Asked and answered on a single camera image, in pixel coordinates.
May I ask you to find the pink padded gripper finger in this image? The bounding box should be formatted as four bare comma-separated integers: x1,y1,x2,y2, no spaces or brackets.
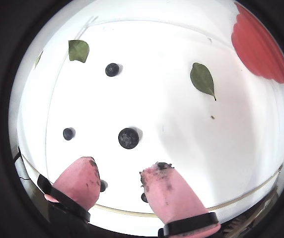
37,156,101,238
139,162,220,238

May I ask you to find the red collapsible silicone cup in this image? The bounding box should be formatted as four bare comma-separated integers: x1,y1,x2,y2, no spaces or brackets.
231,2,284,96

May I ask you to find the small green leaf with stem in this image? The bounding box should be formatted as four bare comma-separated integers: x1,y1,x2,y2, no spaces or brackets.
190,62,217,101

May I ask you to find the large green leaf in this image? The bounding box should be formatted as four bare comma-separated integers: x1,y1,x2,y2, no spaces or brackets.
68,40,90,63

